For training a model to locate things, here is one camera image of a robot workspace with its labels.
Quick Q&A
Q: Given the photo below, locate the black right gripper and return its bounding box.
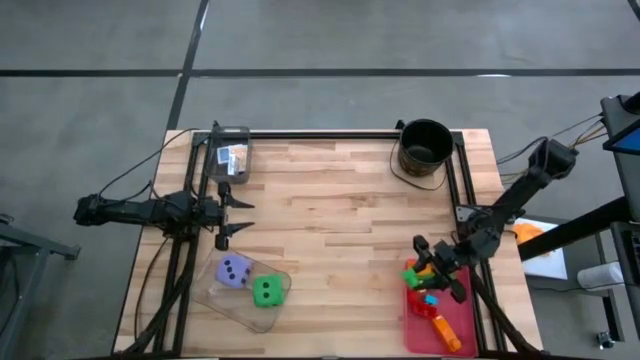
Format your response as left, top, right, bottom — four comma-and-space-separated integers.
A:
412, 234, 470, 304

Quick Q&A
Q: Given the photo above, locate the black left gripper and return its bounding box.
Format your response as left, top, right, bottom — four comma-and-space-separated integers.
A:
197, 180, 256, 251

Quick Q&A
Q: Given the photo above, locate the large red toy block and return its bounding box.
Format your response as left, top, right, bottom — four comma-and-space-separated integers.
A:
411, 301, 438, 320

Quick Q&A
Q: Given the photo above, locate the purple foam die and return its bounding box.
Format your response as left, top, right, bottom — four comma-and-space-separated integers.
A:
215, 253, 249, 290

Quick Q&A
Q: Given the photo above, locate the green foam die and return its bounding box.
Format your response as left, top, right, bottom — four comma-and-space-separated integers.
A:
252, 274, 287, 309

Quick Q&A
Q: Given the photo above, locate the large clear plastic bin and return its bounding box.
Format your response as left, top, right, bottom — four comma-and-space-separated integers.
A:
191, 248, 293, 335

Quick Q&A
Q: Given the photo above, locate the small grey plastic bin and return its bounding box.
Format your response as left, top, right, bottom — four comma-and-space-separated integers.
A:
208, 125, 251, 185

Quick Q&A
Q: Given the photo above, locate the pink plastic tray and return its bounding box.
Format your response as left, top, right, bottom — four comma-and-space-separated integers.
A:
402, 258, 479, 358

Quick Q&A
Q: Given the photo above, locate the orange object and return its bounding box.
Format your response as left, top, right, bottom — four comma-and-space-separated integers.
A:
513, 223, 545, 246

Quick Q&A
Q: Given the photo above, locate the white sheet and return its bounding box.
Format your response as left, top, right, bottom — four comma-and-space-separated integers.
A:
514, 217, 569, 280

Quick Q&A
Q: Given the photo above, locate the black pumpkin bucket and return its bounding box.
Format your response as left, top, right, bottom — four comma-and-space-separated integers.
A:
397, 118, 455, 178

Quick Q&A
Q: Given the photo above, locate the black equipment stand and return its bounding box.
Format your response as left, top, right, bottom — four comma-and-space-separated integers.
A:
517, 92, 640, 346

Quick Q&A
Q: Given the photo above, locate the grey roll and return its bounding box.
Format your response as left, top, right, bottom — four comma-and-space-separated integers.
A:
577, 260, 625, 290

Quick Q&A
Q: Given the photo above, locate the dark grey cart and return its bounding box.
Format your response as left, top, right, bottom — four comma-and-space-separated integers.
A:
0, 214, 81, 360

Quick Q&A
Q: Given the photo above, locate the tablet with blue screen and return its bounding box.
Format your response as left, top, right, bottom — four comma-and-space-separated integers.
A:
602, 127, 640, 156

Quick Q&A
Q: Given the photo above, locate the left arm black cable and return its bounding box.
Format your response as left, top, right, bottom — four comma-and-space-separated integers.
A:
98, 127, 201, 201

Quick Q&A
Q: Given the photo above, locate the black bucket handle cord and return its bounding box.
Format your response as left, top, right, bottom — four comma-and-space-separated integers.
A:
388, 137, 449, 193

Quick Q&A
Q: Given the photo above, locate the black aluminium rig frame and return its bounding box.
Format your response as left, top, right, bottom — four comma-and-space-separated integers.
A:
117, 127, 544, 357

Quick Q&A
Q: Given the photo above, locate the bundle of thin cables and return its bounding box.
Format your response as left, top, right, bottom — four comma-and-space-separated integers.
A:
496, 113, 609, 186

